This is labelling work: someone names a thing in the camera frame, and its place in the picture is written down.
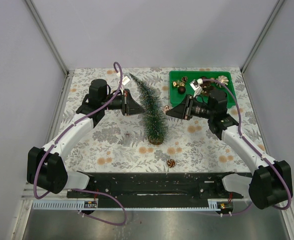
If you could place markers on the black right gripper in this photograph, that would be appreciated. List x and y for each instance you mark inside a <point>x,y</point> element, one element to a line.
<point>183,110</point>

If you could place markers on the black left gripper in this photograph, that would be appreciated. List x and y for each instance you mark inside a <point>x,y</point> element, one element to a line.
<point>129,106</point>

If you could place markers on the small green christmas tree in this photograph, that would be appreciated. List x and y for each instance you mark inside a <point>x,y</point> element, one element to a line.
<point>154,120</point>

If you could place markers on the pine cone front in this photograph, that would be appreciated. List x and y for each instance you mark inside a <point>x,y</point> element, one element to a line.
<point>171,163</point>

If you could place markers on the pine cone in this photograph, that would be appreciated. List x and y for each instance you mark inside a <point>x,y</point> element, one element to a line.
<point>166,108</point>
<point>171,163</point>

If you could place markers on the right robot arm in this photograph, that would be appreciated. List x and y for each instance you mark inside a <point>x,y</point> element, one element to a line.
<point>271,181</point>

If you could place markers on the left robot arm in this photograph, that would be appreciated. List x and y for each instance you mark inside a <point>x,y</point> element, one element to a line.
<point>45,165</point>

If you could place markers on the dark brown bauble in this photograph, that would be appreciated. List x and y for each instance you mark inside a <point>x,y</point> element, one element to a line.
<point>181,90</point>

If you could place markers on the green plastic tray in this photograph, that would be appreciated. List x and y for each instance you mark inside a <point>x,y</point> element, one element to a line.
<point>176,75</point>

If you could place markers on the floral paper mat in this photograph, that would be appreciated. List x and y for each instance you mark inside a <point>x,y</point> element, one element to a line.
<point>189,142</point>

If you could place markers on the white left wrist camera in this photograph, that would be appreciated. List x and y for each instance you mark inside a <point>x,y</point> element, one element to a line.
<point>125,80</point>

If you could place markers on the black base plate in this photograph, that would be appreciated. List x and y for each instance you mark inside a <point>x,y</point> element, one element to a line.
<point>171,190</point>

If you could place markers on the white slotted cable duct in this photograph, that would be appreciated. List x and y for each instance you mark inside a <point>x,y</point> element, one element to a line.
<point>65,205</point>

